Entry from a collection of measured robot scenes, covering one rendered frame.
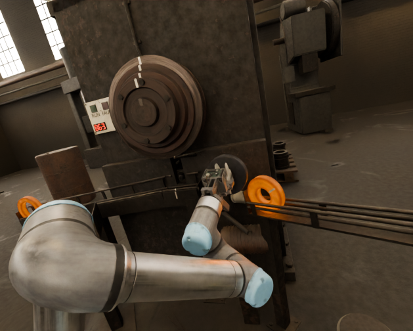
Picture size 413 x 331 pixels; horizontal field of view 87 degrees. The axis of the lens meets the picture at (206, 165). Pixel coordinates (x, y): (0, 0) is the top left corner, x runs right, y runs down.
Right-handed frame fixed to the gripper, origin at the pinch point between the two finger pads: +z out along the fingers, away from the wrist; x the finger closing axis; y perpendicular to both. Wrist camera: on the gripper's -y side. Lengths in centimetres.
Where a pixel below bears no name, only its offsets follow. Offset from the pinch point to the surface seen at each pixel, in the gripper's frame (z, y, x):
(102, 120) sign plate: 29, 19, 75
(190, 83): 26.4, 28.1, 15.0
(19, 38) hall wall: 600, 196, 848
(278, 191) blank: -0.7, -10.6, -17.9
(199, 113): 23.0, 15.5, 13.8
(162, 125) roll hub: 13.4, 16.2, 28.0
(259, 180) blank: 3.2, -8.5, -11.0
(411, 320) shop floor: -4, -85, -67
